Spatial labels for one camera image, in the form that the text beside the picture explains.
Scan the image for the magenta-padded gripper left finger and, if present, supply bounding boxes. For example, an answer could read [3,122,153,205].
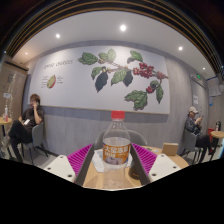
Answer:
[43,143,97,188]

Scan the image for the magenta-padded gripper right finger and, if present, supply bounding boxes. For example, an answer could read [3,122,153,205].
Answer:
[130,143,183,187]

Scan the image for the clear red-capped water bottle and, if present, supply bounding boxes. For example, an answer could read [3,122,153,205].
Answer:
[102,110,132,190]

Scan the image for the small brown cardboard box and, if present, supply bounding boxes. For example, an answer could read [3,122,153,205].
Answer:
[161,142,180,157]

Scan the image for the person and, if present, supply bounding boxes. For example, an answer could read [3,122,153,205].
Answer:
[184,106,214,164]
[8,93,45,163]

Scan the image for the round wooden side table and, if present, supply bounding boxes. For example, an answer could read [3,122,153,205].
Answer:
[210,130,224,158]
[0,116,13,141]

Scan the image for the small clear bottle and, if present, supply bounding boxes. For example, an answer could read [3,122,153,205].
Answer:
[3,104,10,123]

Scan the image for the recessed ceiling lights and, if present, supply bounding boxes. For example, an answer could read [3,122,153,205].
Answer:
[23,23,184,56]

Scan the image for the coffee plant wall mural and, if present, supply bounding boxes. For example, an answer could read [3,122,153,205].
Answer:
[28,45,171,115]

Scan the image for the white wall poster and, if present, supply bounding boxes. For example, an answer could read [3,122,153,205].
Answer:
[206,76,223,98]

